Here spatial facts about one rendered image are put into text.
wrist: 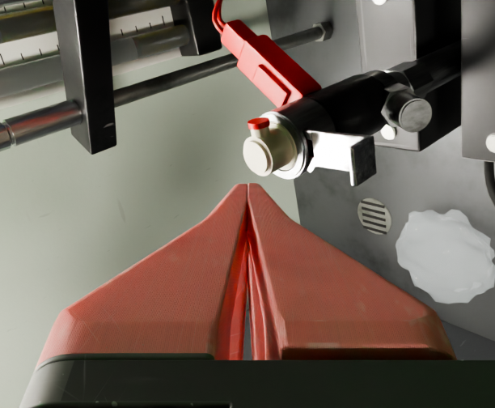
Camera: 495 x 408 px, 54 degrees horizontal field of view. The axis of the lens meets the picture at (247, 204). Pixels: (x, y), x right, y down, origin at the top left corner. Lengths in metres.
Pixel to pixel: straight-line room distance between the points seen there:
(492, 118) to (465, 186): 0.21
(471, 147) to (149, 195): 0.31
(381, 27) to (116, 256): 0.32
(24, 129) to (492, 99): 0.27
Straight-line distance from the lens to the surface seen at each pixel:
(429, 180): 0.50
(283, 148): 0.19
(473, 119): 0.29
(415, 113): 0.21
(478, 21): 0.28
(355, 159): 0.16
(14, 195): 0.44
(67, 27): 0.33
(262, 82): 0.22
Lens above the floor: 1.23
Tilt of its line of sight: 34 degrees down
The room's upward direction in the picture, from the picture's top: 119 degrees counter-clockwise
